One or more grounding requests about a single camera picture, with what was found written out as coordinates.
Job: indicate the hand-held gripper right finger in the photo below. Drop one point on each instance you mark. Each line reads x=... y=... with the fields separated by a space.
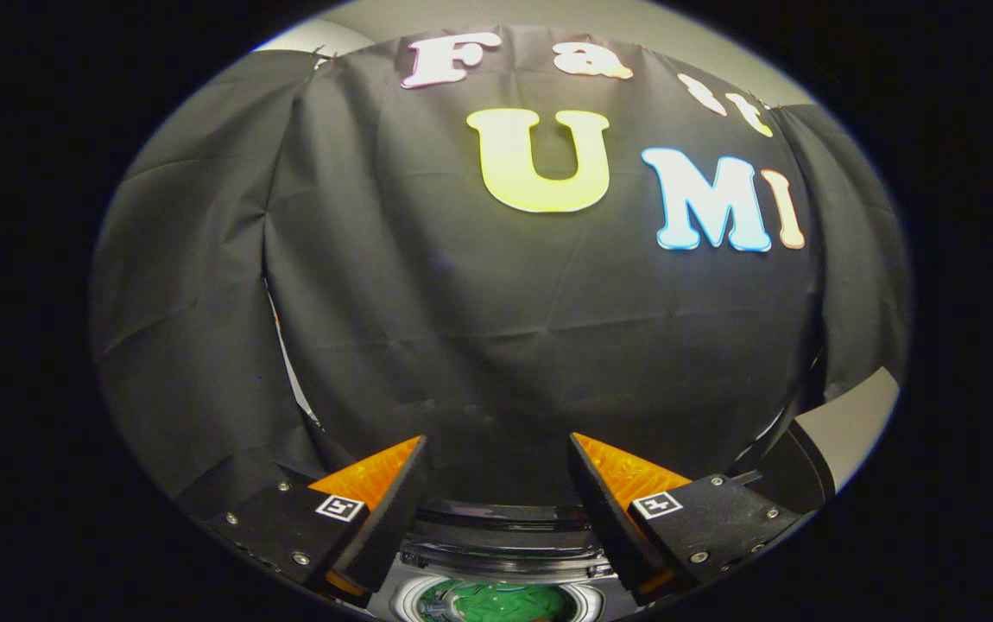
x=609 y=518

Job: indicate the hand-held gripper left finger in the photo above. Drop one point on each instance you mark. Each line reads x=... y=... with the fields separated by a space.
x=388 y=518

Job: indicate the grey washing machine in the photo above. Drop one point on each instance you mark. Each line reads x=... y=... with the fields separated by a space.
x=496 y=553

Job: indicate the green polo shirt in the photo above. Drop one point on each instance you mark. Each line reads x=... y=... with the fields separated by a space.
x=496 y=602

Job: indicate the black backdrop cloth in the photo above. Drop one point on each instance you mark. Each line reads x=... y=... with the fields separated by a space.
x=462 y=302

